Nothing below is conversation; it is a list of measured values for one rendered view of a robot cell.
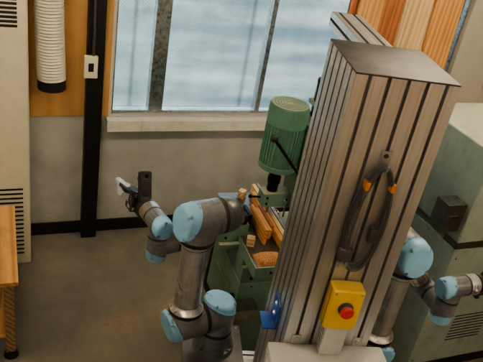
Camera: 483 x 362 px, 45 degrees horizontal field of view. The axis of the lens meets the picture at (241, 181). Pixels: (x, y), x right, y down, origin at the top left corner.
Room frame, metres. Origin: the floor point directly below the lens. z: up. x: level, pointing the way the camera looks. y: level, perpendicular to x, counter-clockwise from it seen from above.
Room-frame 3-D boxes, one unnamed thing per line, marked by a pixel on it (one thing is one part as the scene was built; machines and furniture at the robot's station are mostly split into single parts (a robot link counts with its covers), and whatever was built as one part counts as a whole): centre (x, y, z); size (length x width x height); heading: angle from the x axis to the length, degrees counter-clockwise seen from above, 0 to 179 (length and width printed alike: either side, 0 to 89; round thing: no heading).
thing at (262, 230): (2.26, -0.11, 0.94); 0.21 x 0.01 x 0.08; 23
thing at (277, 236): (2.25, -0.19, 0.92); 0.62 x 0.02 x 0.04; 23
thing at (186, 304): (1.50, 0.10, 1.19); 0.15 x 0.12 x 0.55; 127
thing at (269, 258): (2.06, -0.18, 0.91); 0.12 x 0.09 x 0.03; 113
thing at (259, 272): (2.28, -0.06, 0.87); 0.61 x 0.30 x 0.06; 23
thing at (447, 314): (1.68, -0.78, 1.12); 0.11 x 0.08 x 0.11; 25
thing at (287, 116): (2.36, -0.14, 1.35); 0.18 x 0.18 x 0.31
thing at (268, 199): (2.37, -0.16, 1.03); 0.14 x 0.07 x 0.09; 113
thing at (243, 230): (2.24, 0.02, 0.91); 0.15 x 0.14 x 0.09; 23
